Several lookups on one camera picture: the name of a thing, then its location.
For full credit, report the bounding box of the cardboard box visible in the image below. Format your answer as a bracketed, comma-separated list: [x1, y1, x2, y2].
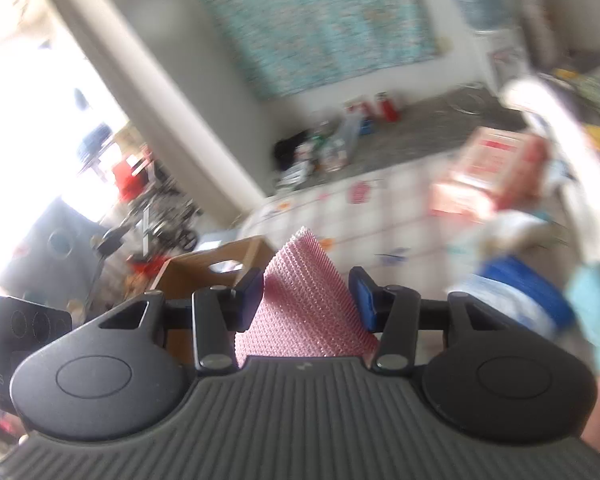
[152, 235, 276, 366]

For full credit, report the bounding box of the black bag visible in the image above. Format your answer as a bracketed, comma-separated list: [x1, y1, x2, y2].
[272, 132, 308, 181]

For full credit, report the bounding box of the white plastic bag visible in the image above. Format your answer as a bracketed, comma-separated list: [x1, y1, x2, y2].
[447, 255, 578, 338]

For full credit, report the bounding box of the red wet wipes pack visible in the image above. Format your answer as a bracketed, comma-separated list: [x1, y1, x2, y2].
[427, 126, 551, 221]

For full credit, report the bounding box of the white folded quilt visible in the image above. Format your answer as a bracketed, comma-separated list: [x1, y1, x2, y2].
[500, 76, 600, 271]

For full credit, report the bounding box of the teal floral wall cloth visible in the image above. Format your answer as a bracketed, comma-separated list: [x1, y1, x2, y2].
[190, 0, 443, 101]

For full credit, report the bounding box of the wheelchair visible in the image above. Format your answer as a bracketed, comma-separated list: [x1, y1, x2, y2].
[122, 180, 203, 261]

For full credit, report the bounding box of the grey cloth with circles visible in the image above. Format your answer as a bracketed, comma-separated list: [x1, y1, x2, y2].
[0, 197, 113, 306]

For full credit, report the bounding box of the pink textured cloth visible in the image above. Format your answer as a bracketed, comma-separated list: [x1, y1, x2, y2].
[234, 226, 381, 361]

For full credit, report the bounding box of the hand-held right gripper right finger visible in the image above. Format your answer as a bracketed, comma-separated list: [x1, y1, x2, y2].
[350, 267, 508, 375]

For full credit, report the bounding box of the clutter of bottles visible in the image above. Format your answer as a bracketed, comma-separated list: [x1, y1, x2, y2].
[280, 110, 376, 188]

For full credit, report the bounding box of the red plastic bag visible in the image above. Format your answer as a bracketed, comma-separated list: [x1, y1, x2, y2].
[111, 156, 148, 201]

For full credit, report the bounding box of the white water dispenser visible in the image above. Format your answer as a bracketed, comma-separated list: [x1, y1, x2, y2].
[480, 27, 531, 96]

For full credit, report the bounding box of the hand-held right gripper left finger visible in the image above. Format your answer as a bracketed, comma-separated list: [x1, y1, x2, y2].
[97, 267, 264, 376]

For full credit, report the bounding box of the red thermos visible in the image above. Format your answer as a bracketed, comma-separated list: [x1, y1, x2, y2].
[375, 91, 400, 123]

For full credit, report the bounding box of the blue hanging cloth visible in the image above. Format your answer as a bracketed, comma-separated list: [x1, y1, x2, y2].
[77, 124, 112, 161]

